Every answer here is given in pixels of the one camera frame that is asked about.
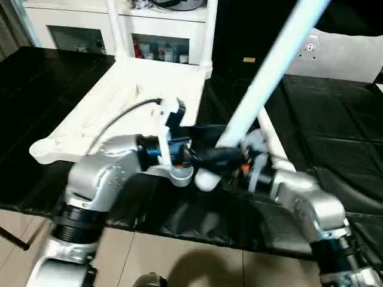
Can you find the white plastic table leg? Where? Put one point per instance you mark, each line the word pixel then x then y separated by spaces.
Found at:
pixel 269 131
pixel 269 65
pixel 115 30
pixel 209 30

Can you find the white plastic table top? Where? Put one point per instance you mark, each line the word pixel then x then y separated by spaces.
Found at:
pixel 119 89

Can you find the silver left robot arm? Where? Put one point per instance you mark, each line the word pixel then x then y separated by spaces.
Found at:
pixel 89 179

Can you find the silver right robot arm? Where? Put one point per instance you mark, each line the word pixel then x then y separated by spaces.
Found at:
pixel 314 203

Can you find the small white jar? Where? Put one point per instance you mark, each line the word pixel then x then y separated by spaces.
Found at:
pixel 183 58
pixel 147 54

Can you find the small tan tag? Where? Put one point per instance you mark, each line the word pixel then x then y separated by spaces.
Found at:
pixel 249 60

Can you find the black mat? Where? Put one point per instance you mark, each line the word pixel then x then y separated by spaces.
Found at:
pixel 329 119

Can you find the grey bag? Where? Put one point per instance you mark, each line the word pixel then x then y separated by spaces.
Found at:
pixel 176 3

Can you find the grey cushion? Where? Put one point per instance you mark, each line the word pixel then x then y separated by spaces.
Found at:
pixel 344 53

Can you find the white flat panel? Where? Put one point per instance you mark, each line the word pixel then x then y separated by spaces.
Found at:
pixel 379 88

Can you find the white cabinet with glass doors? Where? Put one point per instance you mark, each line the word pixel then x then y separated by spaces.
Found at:
pixel 74 15

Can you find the brown curtain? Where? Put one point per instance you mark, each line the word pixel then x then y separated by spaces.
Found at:
pixel 12 27

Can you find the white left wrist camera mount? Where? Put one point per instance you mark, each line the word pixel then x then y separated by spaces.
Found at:
pixel 163 140

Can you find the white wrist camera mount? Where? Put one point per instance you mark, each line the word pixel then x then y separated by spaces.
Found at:
pixel 257 143
pixel 163 140

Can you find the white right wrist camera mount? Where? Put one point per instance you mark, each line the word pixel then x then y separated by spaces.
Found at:
pixel 257 143

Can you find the black metal frame bar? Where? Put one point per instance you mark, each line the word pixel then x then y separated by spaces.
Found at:
pixel 13 237

